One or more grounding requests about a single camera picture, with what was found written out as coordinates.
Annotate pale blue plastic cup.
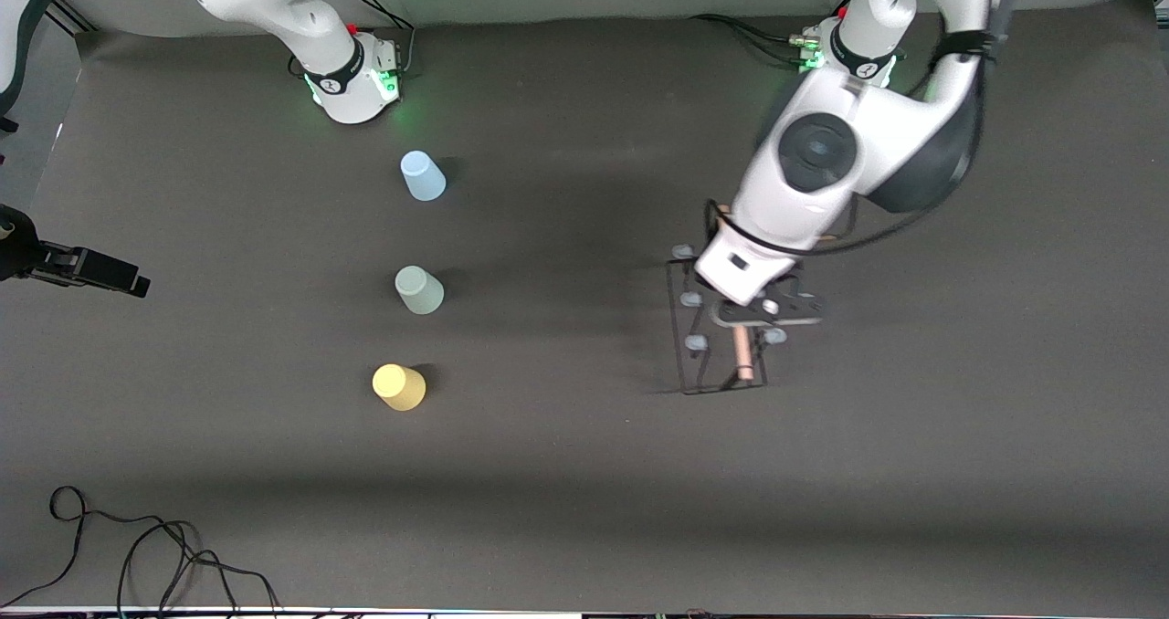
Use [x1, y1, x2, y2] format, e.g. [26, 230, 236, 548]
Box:
[400, 151, 448, 203]

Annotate dark grey table mat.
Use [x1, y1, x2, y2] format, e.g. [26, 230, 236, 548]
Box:
[0, 0, 1169, 613]

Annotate pale green plastic cup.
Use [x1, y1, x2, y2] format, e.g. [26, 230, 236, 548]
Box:
[395, 266, 446, 316]

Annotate black right arm base cables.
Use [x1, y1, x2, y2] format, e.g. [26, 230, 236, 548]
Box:
[290, 0, 418, 79]

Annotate loose thin black cable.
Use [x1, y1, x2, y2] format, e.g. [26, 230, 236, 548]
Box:
[0, 485, 279, 616]

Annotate black arm base cables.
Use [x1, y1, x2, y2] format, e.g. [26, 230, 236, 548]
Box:
[690, 12, 823, 65]
[290, 0, 418, 79]

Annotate yellow plastic cup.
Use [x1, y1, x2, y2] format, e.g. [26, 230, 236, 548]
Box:
[372, 363, 427, 413]

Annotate black left arm base cables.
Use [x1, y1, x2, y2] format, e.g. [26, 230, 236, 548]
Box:
[690, 12, 823, 65]

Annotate black wire cup holder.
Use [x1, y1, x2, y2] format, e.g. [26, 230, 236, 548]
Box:
[665, 201, 791, 396]

